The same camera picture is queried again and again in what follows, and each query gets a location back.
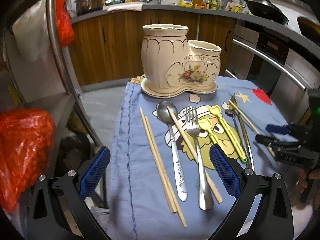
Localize gold fork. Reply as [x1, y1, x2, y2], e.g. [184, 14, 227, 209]
[232, 106, 255, 171]

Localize steel fork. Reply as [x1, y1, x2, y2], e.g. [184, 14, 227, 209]
[185, 106, 214, 210]

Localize large steel spoon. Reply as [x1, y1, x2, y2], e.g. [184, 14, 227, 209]
[157, 101, 188, 202]

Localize wooden kitchen cabinets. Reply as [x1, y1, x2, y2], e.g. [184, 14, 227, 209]
[68, 9, 236, 86]

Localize person right hand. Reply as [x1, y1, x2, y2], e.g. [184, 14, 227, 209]
[297, 168, 320, 193]

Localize built-in oven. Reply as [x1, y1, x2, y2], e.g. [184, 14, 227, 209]
[226, 25, 319, 126]

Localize red plastic bag lower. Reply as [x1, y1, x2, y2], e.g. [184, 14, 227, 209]
[1, 109, 55, 213]

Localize brown wok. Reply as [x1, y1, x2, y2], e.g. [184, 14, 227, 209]
[297, 16, 320, 46]

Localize blue cartoon cloth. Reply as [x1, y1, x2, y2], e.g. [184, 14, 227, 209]
[106, 76, 286, 239]

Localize black wok with lid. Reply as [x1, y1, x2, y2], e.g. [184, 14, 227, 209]
[244, 0, 289, 25]

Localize cream ceramic utensil holder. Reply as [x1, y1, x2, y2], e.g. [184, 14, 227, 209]
[141, 24, 222, 98]

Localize steel rack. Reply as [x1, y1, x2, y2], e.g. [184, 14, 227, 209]
[1, 0, 102, 177]

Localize yellow oil jug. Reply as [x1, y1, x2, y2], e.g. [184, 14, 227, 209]
[179, 0, 193, 8]

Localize red plastic bag hanging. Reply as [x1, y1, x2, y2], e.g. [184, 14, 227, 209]
[55, 0, 75, 48]

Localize white towel on counter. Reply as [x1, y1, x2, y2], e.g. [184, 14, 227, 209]
[107, 3, 143, 12]

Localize white plastic bag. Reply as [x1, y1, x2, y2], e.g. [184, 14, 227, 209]
[12, 0, 49, 62]

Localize electric pressure cooker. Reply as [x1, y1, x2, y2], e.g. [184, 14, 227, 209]
[75, 0, 105, 16]

